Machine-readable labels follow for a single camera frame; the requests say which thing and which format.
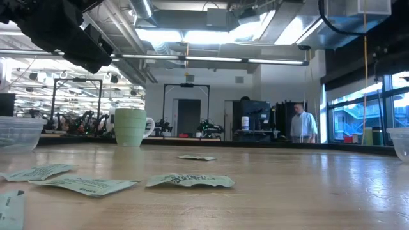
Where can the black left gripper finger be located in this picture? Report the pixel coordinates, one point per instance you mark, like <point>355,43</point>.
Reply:
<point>92,52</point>

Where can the pale green paper packet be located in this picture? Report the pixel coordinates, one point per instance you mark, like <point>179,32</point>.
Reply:
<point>11,211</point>
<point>35,172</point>
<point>196,157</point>
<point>191,180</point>
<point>86,186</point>

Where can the black background robot arm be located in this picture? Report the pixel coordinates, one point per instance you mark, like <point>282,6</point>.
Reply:
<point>161,126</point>
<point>211,128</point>

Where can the clear plastic bin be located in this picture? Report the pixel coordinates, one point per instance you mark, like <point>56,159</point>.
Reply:
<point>401,143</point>
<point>19,134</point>

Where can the green ceramic mug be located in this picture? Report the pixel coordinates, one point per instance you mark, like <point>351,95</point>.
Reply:
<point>129,127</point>

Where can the black monitor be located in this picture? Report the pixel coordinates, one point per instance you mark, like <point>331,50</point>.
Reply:
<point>7,104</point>

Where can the long ceiling light bar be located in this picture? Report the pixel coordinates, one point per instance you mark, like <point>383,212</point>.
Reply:
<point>211,59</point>

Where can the grey ceiling box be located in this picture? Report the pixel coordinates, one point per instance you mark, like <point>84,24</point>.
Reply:
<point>217,17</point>

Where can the white canister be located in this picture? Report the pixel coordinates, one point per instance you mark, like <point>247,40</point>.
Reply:
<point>245,123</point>

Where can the black equipment cabinet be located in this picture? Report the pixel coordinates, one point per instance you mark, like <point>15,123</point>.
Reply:
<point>255,118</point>

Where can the person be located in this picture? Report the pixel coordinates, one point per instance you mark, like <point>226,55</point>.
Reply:
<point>303,126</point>

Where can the red small box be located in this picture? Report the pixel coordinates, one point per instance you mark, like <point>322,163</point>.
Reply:
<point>348,139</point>

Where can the light green cup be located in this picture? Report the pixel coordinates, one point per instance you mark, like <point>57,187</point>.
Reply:
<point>368,136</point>

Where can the dark green bottle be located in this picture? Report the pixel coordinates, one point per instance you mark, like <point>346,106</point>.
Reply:
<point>377,136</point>

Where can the black metal frame stand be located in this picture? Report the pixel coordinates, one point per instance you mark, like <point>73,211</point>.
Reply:
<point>164,102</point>
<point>53,102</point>

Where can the black table edge rail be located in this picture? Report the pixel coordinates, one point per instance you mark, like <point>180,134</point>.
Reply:
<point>255,144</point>

